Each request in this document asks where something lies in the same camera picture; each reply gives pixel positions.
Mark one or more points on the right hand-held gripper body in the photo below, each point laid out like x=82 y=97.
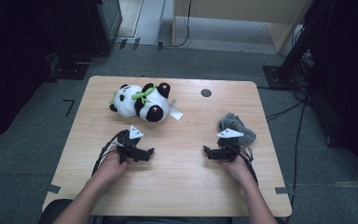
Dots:
x=229 y=147

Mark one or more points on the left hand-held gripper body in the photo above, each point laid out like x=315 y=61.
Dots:
x=126 y=140

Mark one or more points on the grey fuzzy cloth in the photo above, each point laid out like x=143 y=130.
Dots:
x=239 y=126

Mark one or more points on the panda plush toy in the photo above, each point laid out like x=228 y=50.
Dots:
x=127 y=101

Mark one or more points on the person's right hand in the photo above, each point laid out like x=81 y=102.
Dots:
x=240 y=171

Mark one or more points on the person's left hand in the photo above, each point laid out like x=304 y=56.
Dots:
x=113 y=169

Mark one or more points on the dark round table grommet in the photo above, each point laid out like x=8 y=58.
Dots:
x=206 y=92

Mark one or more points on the black angled tape mark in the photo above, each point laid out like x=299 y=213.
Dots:
x=70 y=107

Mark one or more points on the person's dark clothing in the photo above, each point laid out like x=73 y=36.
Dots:
x=167 y=221

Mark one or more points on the black stand base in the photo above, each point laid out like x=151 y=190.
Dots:
x=70 y=70

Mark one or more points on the black metal stand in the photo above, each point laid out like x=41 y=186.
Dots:
x=287 y=71

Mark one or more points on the dark floor tape piece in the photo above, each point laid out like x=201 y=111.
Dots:
x=160 y=46
x=123 y=43
x=136 y=43

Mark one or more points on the black chair armrest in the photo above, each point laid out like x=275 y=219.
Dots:
x=51 y=213

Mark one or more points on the black curtain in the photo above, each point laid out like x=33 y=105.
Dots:
x=351 y=77
x=9 y=62

